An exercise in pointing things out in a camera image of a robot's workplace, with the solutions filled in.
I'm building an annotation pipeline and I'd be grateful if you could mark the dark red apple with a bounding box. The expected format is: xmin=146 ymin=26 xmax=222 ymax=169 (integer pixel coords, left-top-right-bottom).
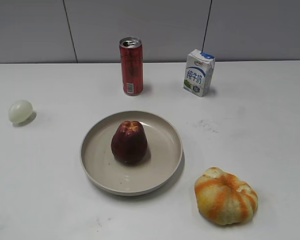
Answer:
xmin=110 ymin=121 xmax=148 ymax=165

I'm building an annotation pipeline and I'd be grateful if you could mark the beige round plate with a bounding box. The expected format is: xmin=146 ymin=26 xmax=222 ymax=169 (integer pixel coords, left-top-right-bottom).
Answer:
xmin=80 ymin=110 xmax=185 ymax=197

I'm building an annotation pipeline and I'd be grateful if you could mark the red drink can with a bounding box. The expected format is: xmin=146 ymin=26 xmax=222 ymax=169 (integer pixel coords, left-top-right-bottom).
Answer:
xmin=119 ymin=36 xmax=143 ymax=96

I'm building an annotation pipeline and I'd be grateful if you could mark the white blue milk carton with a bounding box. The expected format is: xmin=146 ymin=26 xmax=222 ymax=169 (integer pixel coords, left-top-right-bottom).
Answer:
xmin=183 ymin=49 xmax=215 ymax=98

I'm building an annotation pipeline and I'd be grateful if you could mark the orange yellow pumpkin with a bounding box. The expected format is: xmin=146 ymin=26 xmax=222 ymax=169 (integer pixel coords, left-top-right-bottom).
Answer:
xmin=194 ymin=167 xmax=258 ymax=226

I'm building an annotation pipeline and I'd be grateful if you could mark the pale white onion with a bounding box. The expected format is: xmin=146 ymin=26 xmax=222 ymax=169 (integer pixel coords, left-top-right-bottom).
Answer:
xmin=8 ymin=100 xmax=33 ymax=124

